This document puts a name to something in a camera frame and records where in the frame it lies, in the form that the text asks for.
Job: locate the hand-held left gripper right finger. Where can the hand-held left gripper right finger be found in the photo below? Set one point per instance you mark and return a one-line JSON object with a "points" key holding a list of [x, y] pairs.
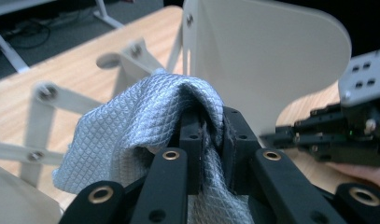
{"points": [[271, 183]]}

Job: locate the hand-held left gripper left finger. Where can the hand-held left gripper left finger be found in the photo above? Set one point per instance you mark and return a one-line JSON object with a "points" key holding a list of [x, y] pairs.
{"points": [[166, 186]]}

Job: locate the grey quilted cloth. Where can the grey quilted cloth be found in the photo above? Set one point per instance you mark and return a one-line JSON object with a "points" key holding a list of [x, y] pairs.
{"points": [[131, 124]]}

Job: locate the expandable metal bookend rack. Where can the expandable metal bookend rack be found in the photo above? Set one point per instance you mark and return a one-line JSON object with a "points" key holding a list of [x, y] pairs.
{"points": [[256, 62]]}

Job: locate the white metal stand frame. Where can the white metal stand frame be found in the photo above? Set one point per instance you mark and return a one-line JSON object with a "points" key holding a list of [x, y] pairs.
{"points": [[10, 53]]}

